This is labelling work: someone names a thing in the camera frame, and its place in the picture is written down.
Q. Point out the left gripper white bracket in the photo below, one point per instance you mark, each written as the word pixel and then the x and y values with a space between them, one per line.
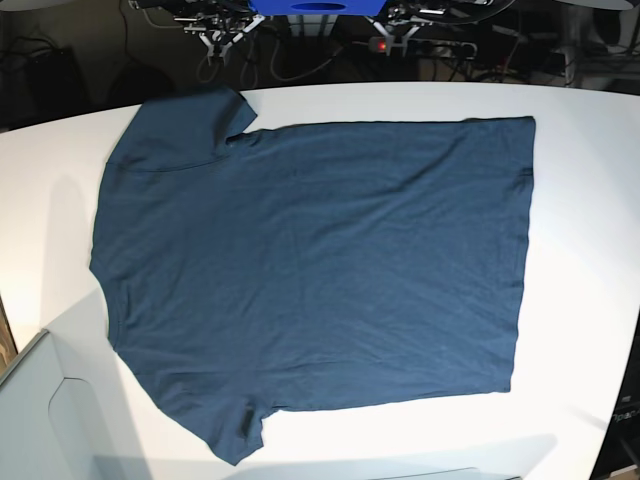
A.
pixel 395 27

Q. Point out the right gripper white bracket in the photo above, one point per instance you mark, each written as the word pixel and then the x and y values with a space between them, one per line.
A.
pixel 220 31

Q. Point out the dark blue T-shirt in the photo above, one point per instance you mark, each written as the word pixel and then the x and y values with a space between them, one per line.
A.
pixel 312 267

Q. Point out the blue box with slot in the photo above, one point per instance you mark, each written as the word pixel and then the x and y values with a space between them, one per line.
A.
pixel 320 7

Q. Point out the grey bin at table corner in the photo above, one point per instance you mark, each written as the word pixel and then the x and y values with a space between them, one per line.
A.
pixel 52 426

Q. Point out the black power strip red switch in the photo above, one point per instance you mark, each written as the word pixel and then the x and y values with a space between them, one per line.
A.
pixel 423 48

